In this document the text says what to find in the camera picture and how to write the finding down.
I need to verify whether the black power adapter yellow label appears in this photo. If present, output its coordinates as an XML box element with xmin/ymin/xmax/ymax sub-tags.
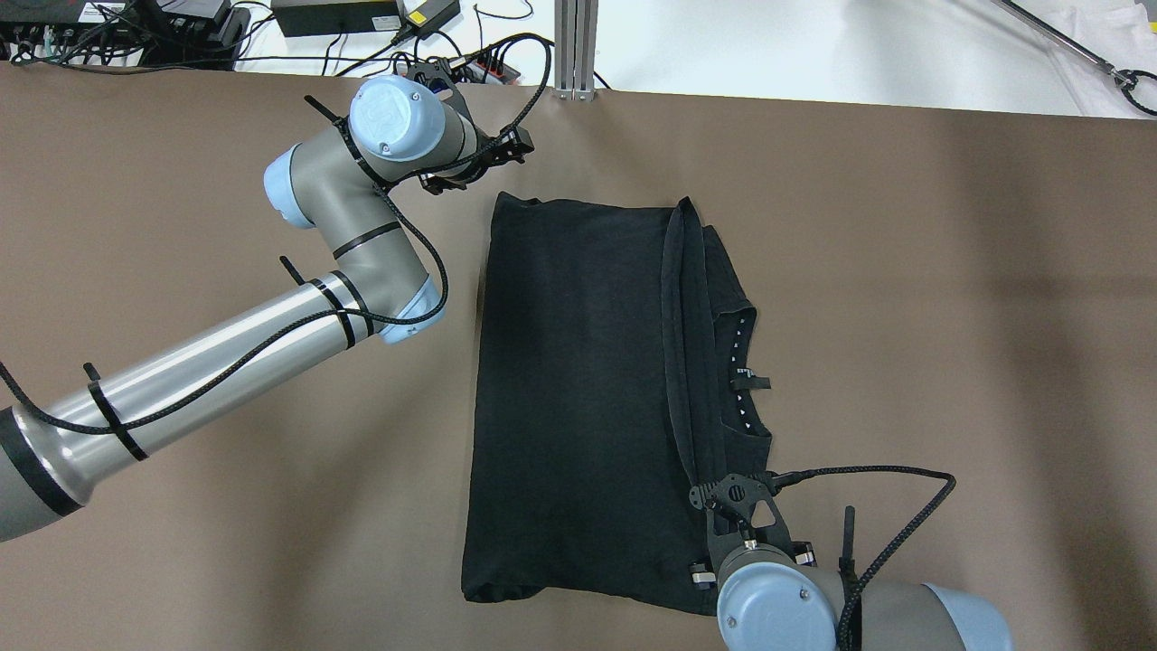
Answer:
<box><xmin>390</xmin><ymin>0</ymin><xmax>460</xmax><ymax>46</ymax></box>

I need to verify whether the black power supply box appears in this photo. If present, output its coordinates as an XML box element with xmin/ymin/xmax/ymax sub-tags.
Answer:
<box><xmin>268</xmin><ymin>1</ymin><xmax>401</xmax><ymax>38</ymax></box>

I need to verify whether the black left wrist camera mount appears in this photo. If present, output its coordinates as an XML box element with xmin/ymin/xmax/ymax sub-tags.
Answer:
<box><xmin>404</xmin><ymin>57</ymin><xmax>472</xmax><ymax>118</ymax></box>

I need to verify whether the metal rod with ring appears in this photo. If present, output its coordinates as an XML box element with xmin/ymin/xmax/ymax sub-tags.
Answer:
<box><xmin>994</xmin><ymin>1</ymin><xmax>1156</xmax><ymax>117</ymax></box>

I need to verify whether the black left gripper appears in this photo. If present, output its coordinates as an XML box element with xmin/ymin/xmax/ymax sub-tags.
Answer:
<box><xmin>419</xmin><ymin>127</ymin><xmax>536</xmax><ymax>197</ymax></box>

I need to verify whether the grey orange power strip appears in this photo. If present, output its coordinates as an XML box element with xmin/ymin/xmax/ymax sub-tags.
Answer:
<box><xmin>390</xmin><ymin>52</ymin><xmax>523</xmax><ymax>86</ymax></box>

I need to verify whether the black graphic t-shirt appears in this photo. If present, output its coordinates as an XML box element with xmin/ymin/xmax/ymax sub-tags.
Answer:
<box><xmin>460</xmin><ymin>193</ymin><xmax>772</xmax><ymax>617</ymax></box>

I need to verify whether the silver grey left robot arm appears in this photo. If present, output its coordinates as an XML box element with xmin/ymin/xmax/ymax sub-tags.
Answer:
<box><xmin>3</xmin><ymin>71</ymin><xmax>533</xmax><ymax>541</ymax></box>

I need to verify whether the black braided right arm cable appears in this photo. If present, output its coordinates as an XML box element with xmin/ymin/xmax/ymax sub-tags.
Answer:
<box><xmin>773</xmin><ymin>466</ymin><xmax>957</xmax><ymax>651</ymax></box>

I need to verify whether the black electronics box with cables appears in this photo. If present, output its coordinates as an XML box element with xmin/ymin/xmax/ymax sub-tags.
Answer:
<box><xmin>1</xmin><ymin>1</ymin><xmax>259</xmax><ymax>71</ymax></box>

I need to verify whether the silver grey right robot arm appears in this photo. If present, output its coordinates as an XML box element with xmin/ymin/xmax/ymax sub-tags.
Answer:
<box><xmin>716</xmin><ymin>543</ymin><xmax>1015</xmax><ymax>650</ymax></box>

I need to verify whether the aluminium profile post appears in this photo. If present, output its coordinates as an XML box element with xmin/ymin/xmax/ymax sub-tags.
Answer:
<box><xmin>553</xmin><ymin>0</ymin><xmax>599</xmax><ymax>102</ymax></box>

